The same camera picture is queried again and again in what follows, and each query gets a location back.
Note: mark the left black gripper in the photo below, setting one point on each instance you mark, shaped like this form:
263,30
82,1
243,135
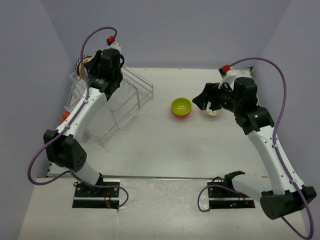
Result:
91,64

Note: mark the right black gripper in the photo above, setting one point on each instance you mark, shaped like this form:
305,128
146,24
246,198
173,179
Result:
202,100

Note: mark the cream floral patterned bowl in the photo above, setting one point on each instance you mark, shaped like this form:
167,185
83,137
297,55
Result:
213,113

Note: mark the lime green bowl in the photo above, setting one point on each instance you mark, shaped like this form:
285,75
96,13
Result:
181,105

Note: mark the orange plastic bowl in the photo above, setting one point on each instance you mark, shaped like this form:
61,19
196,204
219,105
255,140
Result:
183,115

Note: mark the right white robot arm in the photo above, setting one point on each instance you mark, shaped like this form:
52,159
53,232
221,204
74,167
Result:
286,193

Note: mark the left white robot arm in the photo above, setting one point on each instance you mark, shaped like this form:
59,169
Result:
63,146

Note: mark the blue zigzag patterned bowl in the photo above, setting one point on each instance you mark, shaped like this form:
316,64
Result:
77,64

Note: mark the orange plastic utensil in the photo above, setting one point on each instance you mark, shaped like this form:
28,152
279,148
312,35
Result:
65,115

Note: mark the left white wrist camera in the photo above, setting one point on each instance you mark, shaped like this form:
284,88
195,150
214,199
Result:
115,45

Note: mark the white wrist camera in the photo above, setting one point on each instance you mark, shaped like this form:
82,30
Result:
115,45
228,75

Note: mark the white wire dish rack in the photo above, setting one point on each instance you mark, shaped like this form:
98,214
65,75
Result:
124,104

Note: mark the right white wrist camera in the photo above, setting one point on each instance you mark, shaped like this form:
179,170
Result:
228,75

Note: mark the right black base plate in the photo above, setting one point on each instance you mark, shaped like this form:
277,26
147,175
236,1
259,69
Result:
220,198

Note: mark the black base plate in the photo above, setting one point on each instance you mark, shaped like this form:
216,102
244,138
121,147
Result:
86,197
220,198

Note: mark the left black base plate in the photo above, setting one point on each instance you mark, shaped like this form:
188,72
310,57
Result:
86,197

